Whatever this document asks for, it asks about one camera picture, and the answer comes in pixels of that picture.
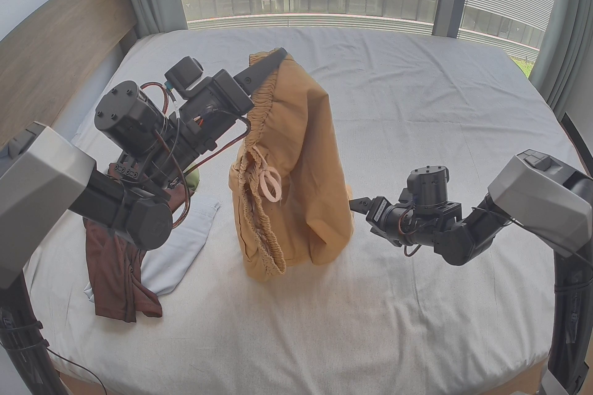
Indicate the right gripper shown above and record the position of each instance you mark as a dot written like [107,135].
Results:
[387,217]

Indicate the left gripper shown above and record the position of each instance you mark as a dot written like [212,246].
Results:
[222,97]

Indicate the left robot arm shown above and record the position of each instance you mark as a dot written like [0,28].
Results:
[41,185]

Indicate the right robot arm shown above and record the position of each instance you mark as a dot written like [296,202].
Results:
[532,198]

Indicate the green garment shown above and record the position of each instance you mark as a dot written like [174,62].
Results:
[194,182]

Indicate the pale grey garment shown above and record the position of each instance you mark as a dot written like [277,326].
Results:
[185,235]

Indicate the brown garment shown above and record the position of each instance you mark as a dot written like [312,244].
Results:
[111,277]

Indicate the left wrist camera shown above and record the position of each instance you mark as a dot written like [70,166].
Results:
[185,73]

